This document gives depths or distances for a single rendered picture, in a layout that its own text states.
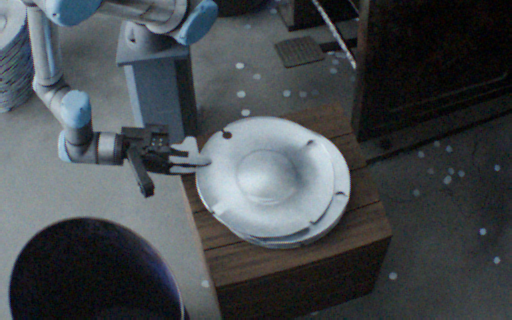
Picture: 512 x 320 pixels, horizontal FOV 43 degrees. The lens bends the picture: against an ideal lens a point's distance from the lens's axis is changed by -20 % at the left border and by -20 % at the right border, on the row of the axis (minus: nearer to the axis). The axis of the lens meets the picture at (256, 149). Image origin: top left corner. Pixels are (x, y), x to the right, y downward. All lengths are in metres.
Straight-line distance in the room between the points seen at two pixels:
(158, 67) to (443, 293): 0.97
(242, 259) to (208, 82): 0.83
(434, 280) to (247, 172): 0.66
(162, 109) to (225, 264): 0.53
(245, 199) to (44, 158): 0.85
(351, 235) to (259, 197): 0.21
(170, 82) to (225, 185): 0.37
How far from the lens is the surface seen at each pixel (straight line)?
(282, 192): 1.61
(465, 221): 2.10
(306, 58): 2.14
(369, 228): 1.64
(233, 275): 1.58
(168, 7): 1.54
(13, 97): 2.38
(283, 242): 1.58
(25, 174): 2.24
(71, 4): 1.29
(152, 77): 1.86
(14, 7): 2.35
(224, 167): 1.64
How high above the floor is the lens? 1.79
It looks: 56 degrees down
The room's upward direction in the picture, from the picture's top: 2 degrees counter-clockwise
